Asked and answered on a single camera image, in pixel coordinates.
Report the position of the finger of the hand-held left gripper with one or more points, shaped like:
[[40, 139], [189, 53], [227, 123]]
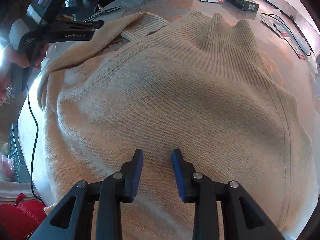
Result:
[[80, 25]]

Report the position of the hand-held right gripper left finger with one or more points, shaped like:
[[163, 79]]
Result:
[[137, 175]]

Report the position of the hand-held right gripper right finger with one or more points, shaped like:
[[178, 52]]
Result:
[[178, 177]]

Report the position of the cream knitted sweater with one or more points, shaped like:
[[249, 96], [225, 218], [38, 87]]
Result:
[[162, 92]]

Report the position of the person's left hand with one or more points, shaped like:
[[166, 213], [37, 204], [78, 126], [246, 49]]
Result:
[[22, 57]]

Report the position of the black scissors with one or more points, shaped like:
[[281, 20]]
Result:
[[110, 10]]

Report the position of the grey plastic crate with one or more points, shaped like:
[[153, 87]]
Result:
[[18, 152]]

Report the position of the red padded jacket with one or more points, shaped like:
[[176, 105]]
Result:
[[17, 217]]

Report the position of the black cardboard box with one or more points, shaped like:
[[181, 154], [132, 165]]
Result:
[[237, 1]]

